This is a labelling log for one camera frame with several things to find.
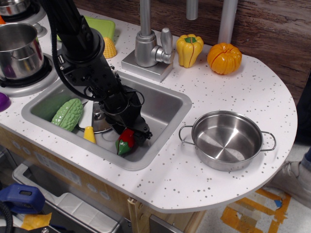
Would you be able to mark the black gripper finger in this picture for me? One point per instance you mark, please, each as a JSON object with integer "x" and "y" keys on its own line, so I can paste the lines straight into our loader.
{"x": 140, "y": 137}

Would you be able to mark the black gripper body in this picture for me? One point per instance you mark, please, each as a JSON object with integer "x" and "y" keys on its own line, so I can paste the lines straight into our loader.
{"x": 123, "y": 110}

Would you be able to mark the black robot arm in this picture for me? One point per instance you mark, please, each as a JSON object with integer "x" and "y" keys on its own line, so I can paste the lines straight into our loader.
{"x": 77, "y": 53}

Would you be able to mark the glass pot lid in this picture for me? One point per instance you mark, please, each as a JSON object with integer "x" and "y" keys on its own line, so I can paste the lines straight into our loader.
{"x": 99, "y": 123}

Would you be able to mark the tall steel pot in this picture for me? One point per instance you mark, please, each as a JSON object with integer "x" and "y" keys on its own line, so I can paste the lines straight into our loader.
{"x": 20, "y": 52}

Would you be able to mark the small steel pot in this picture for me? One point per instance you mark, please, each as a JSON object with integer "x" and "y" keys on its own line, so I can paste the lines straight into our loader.
{"x": 13, "y": 7}

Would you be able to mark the green toy bitter gourd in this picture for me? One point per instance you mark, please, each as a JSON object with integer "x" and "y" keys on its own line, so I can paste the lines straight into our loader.
{"x": 68, "y": 114}

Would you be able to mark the silver toy faucet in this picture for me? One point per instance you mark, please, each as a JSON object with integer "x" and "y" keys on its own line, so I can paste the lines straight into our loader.
{"x": 149, "y": 59}

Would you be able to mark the yellow toy corn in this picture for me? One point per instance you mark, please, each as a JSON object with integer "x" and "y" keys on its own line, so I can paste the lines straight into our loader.
{"x": 109, "y": 48}

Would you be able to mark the green plastic cutting board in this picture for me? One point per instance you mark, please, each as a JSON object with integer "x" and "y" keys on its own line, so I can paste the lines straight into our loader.
{"x": 104, "y": 26}

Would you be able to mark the yellow toy bell pepper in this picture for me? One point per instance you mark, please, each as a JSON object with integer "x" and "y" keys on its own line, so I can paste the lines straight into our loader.
{"x": 188, "y": 48}

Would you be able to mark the silver toy stove burner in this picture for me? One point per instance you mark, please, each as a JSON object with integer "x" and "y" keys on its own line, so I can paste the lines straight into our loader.
{"x": 33, "y": 84}

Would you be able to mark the wooden toy kitchen cabinet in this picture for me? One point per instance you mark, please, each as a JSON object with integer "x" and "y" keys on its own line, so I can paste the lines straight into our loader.
{"x": 35, "y": 166}

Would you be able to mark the silver stove knob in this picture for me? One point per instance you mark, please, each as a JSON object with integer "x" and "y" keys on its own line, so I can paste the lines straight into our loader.
{"x": 41, "y": 31}

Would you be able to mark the orange toy pumpkin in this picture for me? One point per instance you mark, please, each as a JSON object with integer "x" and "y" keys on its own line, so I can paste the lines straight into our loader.
{"x": 224, "y": 58}

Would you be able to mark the purple toy vegetable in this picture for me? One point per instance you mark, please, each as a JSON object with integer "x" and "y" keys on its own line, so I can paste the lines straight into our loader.
{"x": 5, "y": 102}

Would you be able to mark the blue clamp tool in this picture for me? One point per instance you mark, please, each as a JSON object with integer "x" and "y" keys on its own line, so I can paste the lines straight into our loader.
{"x": 23, "y": 199}

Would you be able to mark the yellow tape piece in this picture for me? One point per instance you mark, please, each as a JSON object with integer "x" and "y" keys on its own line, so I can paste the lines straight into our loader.
{"x": 35, "y": 221}

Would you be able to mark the grey shoe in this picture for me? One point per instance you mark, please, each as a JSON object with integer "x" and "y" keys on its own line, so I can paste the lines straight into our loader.
{"x": 295, "y": 179}

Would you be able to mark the toy knife yellow handle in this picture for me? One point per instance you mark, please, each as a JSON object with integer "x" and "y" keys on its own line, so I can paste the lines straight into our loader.
{"x": 85, "y": 122}

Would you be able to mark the steel two-handled pan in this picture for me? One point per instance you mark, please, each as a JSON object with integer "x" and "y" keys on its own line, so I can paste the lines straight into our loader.
{"x": 226, "y": 141}

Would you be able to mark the grey vertical post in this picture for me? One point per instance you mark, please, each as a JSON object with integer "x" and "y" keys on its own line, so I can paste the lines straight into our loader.
{"x": 192, "y": 9}

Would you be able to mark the white vertical post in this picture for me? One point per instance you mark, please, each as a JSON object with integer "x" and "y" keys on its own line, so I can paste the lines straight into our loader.
{"x": 227, "y": 21}

